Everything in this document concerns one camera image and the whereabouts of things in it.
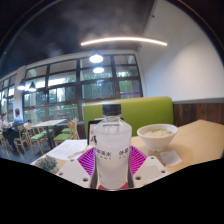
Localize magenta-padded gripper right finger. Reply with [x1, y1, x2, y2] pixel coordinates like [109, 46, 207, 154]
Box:
[127, 145, 170, 190]

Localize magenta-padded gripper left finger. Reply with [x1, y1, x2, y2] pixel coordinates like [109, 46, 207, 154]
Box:
[55, 146, 98, 189]

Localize clear plastic water bottle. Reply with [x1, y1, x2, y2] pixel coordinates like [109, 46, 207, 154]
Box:
[93, 103, 133, 190]

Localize white paper sheets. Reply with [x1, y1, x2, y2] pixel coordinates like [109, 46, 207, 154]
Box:
[44, 139, 88, 162]

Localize speckled ceramic mug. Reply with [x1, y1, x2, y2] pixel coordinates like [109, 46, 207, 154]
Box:
[34, 154, 60, 175]

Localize flat round red coaster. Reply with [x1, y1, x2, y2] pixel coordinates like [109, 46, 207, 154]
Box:
[98, 181, 130, 192]

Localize white ceramic bowl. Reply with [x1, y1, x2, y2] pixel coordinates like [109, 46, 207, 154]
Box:
[136, 123, 179, 153]

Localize sticker-covered laptop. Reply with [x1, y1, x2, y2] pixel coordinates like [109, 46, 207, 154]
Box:
[87, 117, 125, 146]

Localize group of wooden green-seated chairs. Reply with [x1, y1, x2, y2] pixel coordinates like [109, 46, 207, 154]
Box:
[0, 118, 81, 154]

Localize wooden dining table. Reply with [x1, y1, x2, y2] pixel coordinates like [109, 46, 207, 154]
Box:
[31, 118, 68, 148]

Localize green upholstered bench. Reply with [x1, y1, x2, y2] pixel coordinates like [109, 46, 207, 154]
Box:
[82, 96, 175, 138]

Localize person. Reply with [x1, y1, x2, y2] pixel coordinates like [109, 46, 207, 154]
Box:
[0, 113, 9, 129]
[2, 108, 25, 148]

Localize dark-framed window front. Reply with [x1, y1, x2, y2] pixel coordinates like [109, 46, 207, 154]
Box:
[0, 54, 144, 123]

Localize group of pendant lamps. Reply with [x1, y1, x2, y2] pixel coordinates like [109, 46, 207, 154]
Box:
[17, 50, 105, 93]

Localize long curved ceiling light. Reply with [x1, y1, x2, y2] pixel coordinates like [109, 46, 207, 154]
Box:
[80, 36, 168, 47]

